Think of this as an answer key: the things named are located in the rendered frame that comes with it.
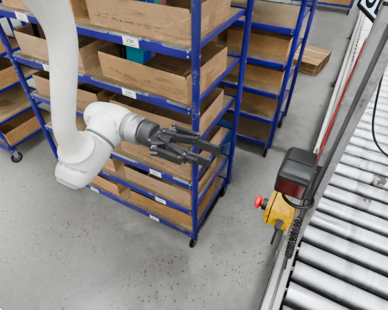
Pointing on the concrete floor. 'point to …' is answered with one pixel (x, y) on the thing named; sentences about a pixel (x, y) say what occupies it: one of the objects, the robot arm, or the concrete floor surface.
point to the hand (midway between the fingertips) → (204, 153)
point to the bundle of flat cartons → (311, 59)
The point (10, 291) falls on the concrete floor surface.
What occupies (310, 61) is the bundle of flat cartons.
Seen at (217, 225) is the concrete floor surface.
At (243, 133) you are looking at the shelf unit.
